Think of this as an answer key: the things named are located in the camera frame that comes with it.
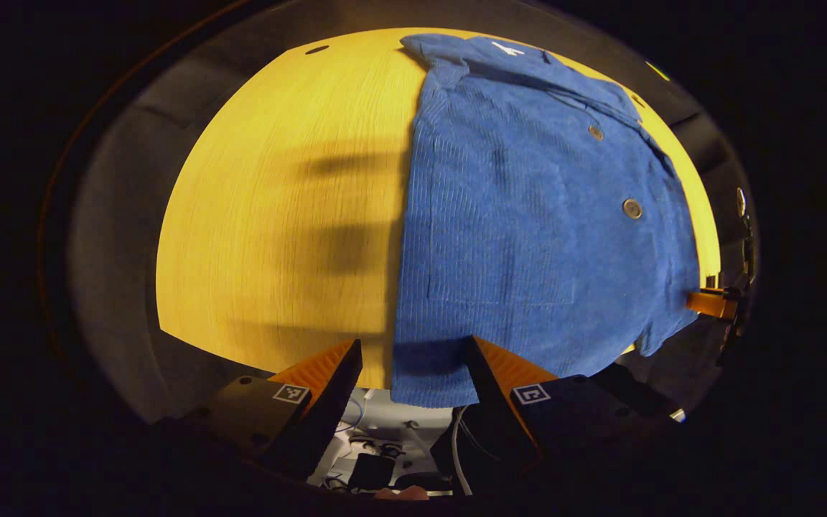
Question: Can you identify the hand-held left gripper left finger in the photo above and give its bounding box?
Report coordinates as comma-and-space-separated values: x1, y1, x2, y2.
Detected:
191, 339, 363, 480

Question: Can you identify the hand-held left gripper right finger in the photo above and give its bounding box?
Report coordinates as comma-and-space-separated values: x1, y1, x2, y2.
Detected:
464, 335, 687, 467

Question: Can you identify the blue corduroy shirt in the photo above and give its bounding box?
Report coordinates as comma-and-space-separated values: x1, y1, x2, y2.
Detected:
388, 32, 703, 409

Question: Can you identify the small black box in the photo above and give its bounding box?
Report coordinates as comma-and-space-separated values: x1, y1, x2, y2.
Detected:
347, 452, 394, 490

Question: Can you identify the white cable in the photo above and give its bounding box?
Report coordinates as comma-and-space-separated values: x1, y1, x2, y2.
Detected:
451, 406, 473, 496

